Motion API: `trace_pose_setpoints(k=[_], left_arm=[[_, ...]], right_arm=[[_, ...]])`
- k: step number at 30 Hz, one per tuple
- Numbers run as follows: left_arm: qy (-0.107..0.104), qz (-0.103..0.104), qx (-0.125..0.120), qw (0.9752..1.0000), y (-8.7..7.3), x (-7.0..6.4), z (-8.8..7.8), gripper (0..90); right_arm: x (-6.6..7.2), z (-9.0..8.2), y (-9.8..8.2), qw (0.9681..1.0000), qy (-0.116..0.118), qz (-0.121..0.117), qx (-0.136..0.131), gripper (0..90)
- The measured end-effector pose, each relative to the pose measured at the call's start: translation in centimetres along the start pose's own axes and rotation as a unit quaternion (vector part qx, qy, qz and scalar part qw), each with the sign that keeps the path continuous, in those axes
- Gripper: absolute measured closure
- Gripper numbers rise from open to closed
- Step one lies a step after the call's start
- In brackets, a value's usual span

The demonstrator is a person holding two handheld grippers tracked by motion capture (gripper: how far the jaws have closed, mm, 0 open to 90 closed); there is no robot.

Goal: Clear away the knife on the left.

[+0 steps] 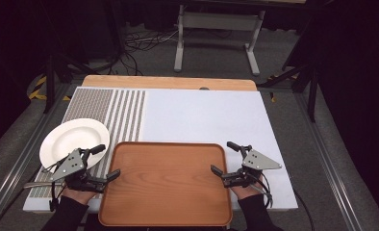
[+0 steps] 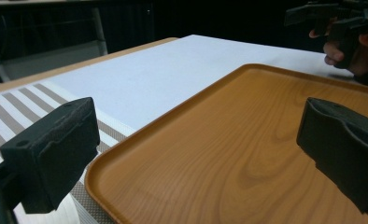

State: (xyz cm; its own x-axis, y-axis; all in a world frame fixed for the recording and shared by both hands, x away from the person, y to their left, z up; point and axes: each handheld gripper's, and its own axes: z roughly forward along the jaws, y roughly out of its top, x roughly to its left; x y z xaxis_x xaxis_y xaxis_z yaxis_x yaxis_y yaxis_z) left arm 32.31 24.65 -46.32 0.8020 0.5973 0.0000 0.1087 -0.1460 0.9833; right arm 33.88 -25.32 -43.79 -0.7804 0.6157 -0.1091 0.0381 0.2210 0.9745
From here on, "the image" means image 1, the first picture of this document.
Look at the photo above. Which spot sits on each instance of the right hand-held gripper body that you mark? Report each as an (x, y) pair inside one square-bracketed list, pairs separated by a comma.
[(258, 162)]

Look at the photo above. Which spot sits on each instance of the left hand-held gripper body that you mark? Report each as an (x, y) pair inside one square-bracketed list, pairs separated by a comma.
[(70, 163)]

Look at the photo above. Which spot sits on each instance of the white round plate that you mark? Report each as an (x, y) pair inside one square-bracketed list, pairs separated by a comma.
[(69, 138)]

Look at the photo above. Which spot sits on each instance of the brown wooden tray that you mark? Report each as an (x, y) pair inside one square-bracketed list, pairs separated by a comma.
[(165, 183)]

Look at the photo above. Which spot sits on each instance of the person's right hand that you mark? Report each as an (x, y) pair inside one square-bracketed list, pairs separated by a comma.
[(246, 192)]

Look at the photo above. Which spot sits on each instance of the person's left hand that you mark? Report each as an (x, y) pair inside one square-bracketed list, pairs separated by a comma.
[(78, 195)]

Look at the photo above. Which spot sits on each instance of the striped white placemat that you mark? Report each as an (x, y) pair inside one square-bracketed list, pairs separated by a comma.
[(203, 118)]

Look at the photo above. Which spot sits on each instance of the grey striped placemat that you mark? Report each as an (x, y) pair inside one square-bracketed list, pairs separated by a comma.
[(120, 109)]

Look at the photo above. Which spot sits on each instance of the yellow black floor tape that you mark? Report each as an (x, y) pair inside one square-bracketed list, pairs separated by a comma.
[(38, 89), (273, 96)]

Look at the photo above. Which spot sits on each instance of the dark round table grommet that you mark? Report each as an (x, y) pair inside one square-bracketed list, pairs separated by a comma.
[(204, 88)]

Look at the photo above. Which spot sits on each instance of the black metal stand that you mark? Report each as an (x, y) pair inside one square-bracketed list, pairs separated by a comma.
[(312, 93), (49, 83)]

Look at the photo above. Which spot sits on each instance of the wooden table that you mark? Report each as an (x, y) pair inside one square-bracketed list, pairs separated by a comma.
[(165, 82)]

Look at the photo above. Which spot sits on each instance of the aluminium floor rail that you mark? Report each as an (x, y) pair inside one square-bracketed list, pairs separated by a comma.
[(328, 166), (20, 160)]

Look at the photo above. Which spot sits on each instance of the grey metal desk frame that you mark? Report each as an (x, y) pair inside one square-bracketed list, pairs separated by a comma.
[(219, 20)]

